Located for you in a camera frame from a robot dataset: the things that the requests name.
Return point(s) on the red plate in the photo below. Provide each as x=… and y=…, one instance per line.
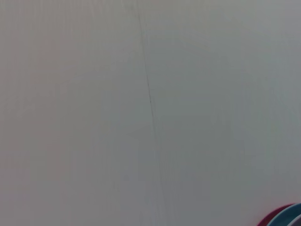
x=272, y=215

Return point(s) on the teal blue plate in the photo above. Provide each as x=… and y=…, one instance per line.
x=284, y=216

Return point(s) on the grey purple plate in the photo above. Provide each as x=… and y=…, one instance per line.
x=297, y=221

